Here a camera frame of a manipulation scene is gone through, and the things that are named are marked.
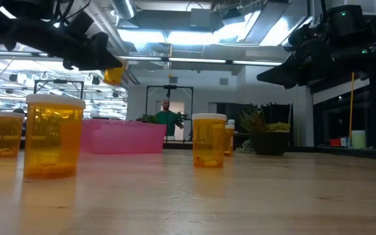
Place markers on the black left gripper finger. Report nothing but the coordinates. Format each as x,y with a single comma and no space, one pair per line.
100,60

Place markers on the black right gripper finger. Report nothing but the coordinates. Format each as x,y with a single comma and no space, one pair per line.
287,73

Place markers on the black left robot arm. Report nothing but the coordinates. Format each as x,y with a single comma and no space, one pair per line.
18,29

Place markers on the pink plastic basket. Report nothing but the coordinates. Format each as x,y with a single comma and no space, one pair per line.
122,137

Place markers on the yellow pole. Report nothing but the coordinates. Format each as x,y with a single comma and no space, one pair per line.
351,107

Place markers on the potted succulent plant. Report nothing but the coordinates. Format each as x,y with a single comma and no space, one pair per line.
269,142

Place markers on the white container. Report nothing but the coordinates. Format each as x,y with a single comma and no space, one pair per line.
231,122

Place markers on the red box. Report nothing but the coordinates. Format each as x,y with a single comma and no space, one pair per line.
335,142

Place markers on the long ceiling light strip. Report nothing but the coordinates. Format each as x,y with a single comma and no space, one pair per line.
197,60

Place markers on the person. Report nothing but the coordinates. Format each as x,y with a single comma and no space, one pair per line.
168,120

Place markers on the pale green cup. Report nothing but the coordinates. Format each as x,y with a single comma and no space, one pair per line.
358,139

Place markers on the silver ventilation duct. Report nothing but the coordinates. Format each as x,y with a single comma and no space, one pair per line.
124,8

